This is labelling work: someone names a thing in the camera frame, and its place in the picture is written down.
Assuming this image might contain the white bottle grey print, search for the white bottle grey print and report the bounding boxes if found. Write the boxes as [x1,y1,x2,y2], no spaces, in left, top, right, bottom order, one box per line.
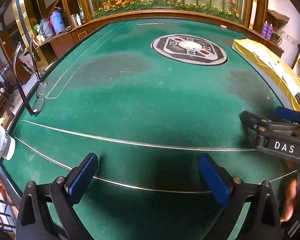
[0,116,16,160]

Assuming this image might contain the grey kettle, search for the grey kettle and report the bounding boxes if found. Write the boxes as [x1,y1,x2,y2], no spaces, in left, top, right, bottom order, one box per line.
[39,19,55,39]

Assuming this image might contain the person's right hand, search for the person's right hand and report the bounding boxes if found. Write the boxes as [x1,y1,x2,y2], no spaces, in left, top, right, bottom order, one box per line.
[281,160,300,223]

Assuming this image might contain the dark frame eyeglasses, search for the dark frame eyeglasses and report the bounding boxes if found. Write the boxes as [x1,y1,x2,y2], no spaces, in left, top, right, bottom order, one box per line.
[13,34,48,117]

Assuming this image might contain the round table control panel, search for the round table control panel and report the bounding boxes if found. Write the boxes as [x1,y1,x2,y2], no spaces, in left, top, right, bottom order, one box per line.
[151,34,228,66]

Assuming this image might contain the wooden shelf unit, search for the wooden shelf unit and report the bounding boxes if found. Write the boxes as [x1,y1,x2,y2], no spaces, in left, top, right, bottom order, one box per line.
[0,0,90,85]

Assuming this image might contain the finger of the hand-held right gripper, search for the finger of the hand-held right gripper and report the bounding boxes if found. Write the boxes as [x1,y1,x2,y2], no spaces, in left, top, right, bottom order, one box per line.
[276,106,300,127]
[239,110,268,131]

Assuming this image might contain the blue thermos jug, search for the blue thermos jug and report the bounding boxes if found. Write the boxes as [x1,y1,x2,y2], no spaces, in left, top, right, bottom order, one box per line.
[51,10,65,34]

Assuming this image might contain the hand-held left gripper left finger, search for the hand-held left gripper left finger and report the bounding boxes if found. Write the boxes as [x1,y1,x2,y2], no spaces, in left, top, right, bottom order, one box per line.
[15,152,99,240]

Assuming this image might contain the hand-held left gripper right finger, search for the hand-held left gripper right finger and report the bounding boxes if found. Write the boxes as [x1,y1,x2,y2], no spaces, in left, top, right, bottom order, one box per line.
[198,153,282,240]

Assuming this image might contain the white foam box yellow tape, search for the white foam box yellow tape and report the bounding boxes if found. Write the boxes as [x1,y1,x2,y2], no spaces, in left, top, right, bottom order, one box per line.
[232,39,300,115]

